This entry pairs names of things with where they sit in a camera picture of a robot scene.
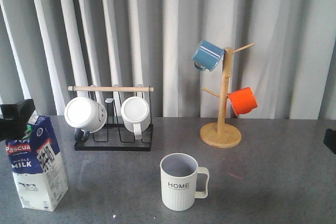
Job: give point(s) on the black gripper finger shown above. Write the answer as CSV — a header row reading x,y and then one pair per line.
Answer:
x,y
15,119
330,140

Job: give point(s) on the blue white milk carton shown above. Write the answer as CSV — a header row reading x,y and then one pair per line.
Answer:
x,y
37,167

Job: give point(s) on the cream HOME mug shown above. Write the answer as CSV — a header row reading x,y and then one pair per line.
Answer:
x,y
179,173

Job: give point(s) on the white smiley face mug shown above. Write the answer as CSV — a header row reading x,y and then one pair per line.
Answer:
x,y
85,116

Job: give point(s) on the orange enamel mug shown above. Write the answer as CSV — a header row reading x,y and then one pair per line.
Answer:
x,y
243,101

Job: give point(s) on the wooden mug tree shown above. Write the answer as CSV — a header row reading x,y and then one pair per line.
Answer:
x,y
220,134

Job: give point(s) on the white ribbed mug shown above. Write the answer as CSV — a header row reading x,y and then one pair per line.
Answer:
x,y
136,115

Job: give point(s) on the grey pleated curtain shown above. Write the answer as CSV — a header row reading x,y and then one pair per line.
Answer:
x,y
48,45

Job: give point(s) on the blue enamel mug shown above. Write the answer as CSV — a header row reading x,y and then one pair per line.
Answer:
x,y
207,56

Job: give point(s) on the black wire mug rack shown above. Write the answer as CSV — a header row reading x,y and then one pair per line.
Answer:
x,y
113,136

